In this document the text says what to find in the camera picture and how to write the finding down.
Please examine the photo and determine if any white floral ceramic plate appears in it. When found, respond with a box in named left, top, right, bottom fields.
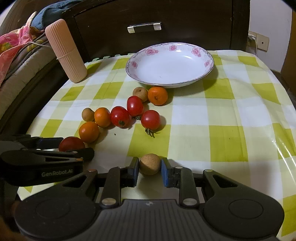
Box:
left=125, top=42, right=214, bottom=88

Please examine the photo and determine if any wall power socket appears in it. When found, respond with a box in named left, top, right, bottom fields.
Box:
left=246, top=31, right=269, bottom=55

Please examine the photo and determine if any blue cloth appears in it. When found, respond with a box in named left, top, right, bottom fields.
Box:
left=31, top=0, right=81, bottom=30

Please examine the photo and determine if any silver drawer handle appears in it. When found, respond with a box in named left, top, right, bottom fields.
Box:
left=127, top=22, right=162, bottom=34

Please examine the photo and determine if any red cherry tomato with stem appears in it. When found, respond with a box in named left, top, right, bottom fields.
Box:
left=140, top=110, right=161, bottom=138

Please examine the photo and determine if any white cable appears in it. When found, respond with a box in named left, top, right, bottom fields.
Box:
left=23, top=41, right=52, bottom=49

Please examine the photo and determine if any pink floral cloth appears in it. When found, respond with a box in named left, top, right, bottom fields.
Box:
left=0, top=11, right=43, bottom=83

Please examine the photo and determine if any orange mandarin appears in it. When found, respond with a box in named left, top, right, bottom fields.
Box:
left=148, top=86, right=168, bottom=106
left=94, top=108, right=111, bottom=128
left=79, top=121, right=100, bottom=143

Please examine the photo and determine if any green white checkered tablecloth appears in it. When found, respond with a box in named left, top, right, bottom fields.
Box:
left=27, top=50, right=295, bottom=240

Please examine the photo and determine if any large red tomato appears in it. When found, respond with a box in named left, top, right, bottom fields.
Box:
left=58, top=137, right=85, bottom=152

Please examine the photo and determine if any dark wooden cabinet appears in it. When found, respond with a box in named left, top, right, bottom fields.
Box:
left=62, top=0, right=250, bottom=61

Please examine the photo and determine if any pink ribbed cylindrical container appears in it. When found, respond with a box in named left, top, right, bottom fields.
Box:
left=45, top=19, right=87, bottom=83

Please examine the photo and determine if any brown longan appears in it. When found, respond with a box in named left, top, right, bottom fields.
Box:
left=132, top=87, right=148, bottom=102
left=139, top=154, right=161, bottom=175
left=82, top=108, right=94, bottom=121

